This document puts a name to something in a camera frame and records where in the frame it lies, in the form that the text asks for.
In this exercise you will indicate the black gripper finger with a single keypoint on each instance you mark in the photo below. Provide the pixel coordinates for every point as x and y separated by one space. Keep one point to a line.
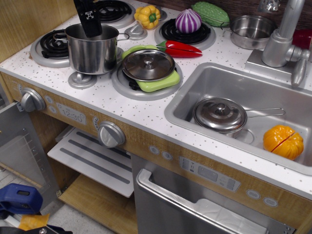
89 17

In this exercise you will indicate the tall steel pot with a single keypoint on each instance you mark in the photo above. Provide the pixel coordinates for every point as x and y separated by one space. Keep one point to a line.
93 56

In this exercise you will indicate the back left stove burner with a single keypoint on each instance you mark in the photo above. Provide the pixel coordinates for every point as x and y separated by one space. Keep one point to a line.
115 13

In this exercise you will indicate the stove burner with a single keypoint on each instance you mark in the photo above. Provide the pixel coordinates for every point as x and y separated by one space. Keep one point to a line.
202 39
51 50
121 85
115 13

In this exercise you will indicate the front left stove burner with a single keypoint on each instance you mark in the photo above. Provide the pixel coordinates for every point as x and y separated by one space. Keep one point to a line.
51 50

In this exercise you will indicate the steel pot lid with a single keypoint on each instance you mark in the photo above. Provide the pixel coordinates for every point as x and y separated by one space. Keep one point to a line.
148 65

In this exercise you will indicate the front right stove burner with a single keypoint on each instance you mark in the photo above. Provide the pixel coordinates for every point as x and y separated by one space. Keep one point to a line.
121 85

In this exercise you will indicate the back right stove burner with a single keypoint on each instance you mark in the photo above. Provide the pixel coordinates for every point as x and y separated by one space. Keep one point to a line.
202 39

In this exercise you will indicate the small steel pot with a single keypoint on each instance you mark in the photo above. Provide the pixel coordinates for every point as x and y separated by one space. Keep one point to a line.
249 31

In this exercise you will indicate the silver countertop knob back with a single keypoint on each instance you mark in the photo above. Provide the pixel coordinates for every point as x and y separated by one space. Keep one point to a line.
136 32

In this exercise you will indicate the silver countertop knob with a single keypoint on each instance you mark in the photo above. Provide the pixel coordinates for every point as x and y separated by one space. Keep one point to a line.
136 32
81 81

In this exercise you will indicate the yellow toy bell pepper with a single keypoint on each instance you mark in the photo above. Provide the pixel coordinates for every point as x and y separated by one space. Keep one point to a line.
147 16

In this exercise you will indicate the silver countertop knob front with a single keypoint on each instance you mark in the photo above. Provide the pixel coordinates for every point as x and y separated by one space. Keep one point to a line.
81 81

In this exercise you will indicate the red toy chili pepper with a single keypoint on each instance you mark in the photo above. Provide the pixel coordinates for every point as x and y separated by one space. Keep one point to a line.
178 49

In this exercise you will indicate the light green plastic plate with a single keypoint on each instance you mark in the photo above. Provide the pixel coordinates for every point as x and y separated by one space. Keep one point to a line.
151 86

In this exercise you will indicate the purple striped toy onion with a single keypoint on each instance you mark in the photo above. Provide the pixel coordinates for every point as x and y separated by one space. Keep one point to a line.
188 21

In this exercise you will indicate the left silver oven knob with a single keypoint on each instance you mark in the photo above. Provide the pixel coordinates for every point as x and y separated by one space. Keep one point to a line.
31 100

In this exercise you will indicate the silver oven knob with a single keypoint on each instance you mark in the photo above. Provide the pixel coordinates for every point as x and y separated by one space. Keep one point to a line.
31 100
110 135

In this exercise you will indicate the grey toy sink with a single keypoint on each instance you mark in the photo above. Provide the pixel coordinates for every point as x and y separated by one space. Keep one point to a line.
268 103

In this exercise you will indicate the green toy bitter gourd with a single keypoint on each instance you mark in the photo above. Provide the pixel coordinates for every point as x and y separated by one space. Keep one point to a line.
211 14

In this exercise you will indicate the right silver oven knob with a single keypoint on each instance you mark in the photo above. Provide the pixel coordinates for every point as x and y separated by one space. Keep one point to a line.
110 135

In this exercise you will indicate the white oven rack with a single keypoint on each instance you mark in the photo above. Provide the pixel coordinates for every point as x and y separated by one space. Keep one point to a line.
83 153

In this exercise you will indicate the open oven door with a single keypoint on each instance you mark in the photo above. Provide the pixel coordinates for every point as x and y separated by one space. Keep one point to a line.
22 157

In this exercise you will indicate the steel saucepan with lid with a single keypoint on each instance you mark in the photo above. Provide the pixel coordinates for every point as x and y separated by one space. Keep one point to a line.
226 116

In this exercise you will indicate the silver toy faucet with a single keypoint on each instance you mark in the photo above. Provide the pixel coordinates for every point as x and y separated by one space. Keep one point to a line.
280 58

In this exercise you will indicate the blue clamp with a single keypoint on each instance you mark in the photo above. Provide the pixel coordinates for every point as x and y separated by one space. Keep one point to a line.
19 199

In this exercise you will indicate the silver dishwasher door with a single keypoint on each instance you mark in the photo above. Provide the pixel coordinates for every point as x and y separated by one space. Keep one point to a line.
168 203

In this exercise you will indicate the red cup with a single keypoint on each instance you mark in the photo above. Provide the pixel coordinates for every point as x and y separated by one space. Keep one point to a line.
302 38

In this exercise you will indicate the yellow tape piece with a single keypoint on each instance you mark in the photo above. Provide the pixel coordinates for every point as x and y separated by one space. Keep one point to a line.
33 221

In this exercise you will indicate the orange toy pumpkin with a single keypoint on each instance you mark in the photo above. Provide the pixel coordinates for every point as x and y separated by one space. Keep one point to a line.
283 141

